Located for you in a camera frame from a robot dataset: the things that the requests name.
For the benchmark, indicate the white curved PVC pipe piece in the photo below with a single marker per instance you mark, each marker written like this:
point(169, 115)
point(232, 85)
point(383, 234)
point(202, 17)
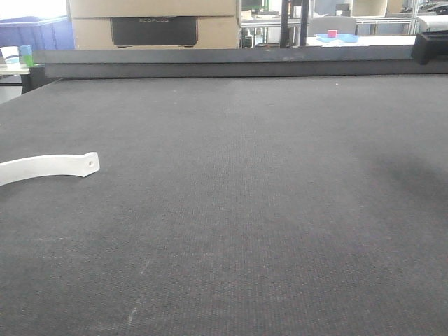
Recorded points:
point(49, 165)

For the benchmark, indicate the green and blue stacked cups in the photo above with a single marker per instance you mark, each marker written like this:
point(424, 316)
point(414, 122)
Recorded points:
point(26, 55)

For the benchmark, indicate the blue plastic crate far table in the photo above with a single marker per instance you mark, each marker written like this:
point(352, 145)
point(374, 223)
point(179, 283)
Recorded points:
point(41, 33)

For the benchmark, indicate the large cardboard box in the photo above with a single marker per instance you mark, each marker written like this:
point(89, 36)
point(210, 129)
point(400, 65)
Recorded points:
point(109, 25)

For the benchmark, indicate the pink cube on blue tray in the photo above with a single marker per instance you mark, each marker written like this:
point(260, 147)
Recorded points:
point(332, 33)

